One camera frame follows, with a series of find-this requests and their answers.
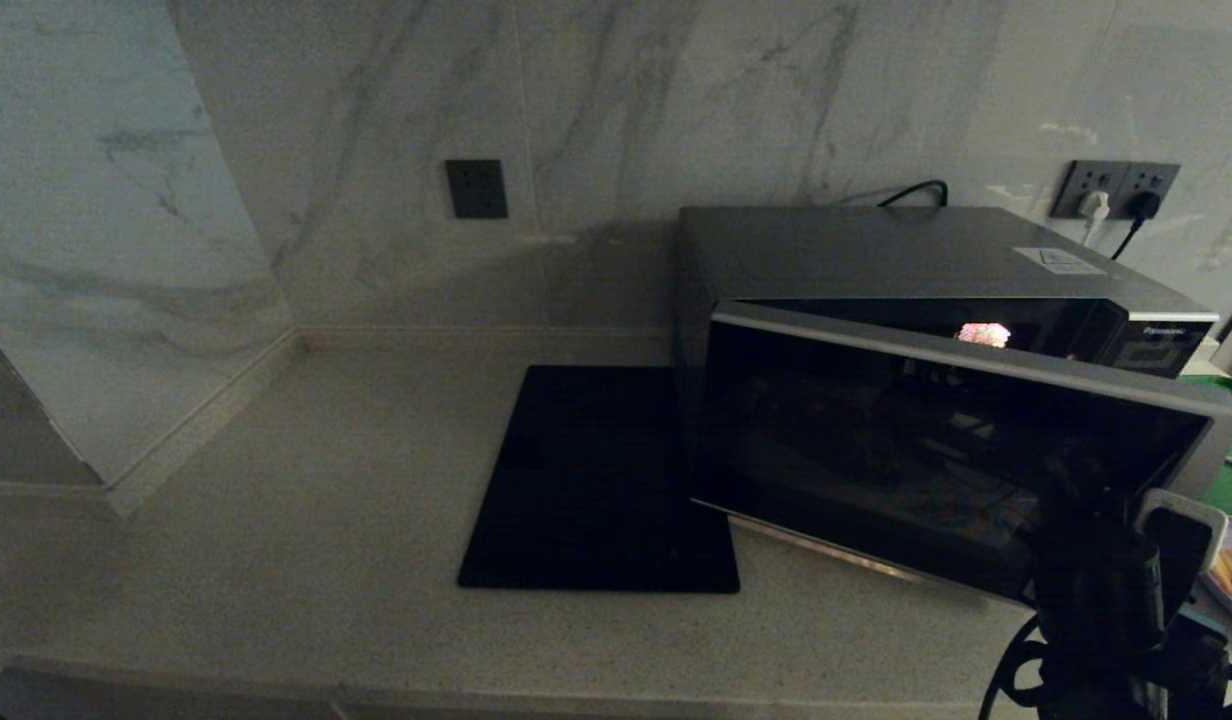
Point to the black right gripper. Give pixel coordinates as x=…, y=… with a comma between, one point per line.
x=1096, y=590

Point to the french fry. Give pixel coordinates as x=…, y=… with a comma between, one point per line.
x=1228, y=575

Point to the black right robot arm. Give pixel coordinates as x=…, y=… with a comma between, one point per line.
x=1146, y=690

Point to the black square mat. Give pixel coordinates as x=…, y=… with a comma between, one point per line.
x=586, y=480

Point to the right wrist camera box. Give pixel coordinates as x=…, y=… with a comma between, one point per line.
x=1181, y=545

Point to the grey double wall socket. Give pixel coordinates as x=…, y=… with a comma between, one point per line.
x=1116, y=176

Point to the dark single wall socket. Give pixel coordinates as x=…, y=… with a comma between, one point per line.
x=477, y=189

